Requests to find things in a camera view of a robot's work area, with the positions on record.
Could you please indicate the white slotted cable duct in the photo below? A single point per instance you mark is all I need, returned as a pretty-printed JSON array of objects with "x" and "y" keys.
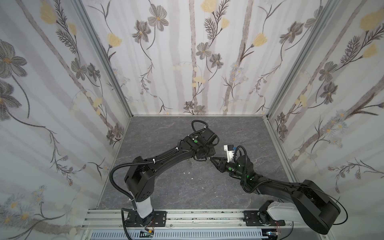
[{"x": 207, "y": 234}]

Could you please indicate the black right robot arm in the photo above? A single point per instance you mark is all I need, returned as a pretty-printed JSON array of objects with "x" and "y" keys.
[{"x": 318, "y": 209}]

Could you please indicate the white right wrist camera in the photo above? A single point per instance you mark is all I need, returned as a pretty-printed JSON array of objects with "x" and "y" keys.
[{"x": 230, "y": 152}]

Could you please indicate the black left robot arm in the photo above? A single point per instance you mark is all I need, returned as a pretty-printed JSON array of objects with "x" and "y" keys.
[{"x": 140, "y": 178}]

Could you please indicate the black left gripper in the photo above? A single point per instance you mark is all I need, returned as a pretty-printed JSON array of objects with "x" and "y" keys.
[{"x": 202, "y": 153}]

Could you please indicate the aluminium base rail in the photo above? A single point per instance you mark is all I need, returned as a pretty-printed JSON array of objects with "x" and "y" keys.
[{"x": 185, "y": 219}]

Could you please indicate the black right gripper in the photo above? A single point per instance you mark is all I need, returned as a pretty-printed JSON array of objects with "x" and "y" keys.
[{"x": 224, "y": 165}]

